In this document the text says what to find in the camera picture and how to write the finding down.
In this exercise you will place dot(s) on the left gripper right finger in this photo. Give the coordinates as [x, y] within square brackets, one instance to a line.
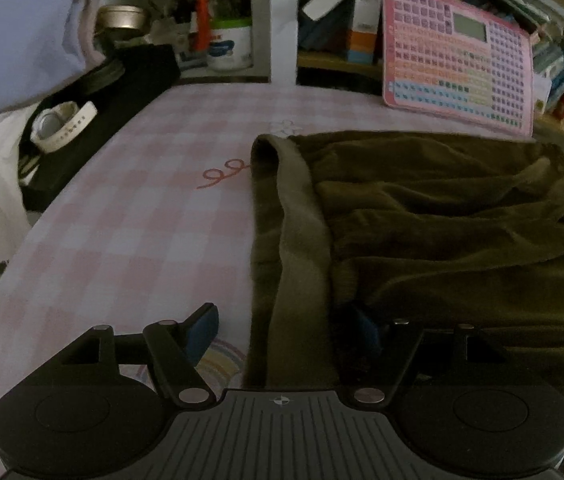
[382, 360]

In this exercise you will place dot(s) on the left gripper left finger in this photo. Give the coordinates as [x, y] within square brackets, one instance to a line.
[175, 349]

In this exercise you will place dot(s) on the dark olive green garment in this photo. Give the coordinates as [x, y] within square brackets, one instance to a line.
[461, 235]

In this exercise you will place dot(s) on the pink cartoon desk mat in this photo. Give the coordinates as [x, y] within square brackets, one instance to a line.
[160, 221]

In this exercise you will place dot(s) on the white wrist watch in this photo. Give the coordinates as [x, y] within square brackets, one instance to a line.
[54, 128]

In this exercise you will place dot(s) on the black bag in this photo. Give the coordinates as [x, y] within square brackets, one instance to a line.
[120, 88]

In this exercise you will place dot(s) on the pink keyboard learning toy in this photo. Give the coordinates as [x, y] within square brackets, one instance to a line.
[447, 58]

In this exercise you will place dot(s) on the white orange box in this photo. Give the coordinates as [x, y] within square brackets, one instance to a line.
[363, 30]

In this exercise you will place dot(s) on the white green pen cup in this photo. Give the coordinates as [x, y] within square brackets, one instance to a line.
[230, 45]

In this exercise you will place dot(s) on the metal bowl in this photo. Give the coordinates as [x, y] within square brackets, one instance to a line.
[123, 18]

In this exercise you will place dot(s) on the lavender folded cloth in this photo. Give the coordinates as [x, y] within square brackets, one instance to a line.
[40, 50]

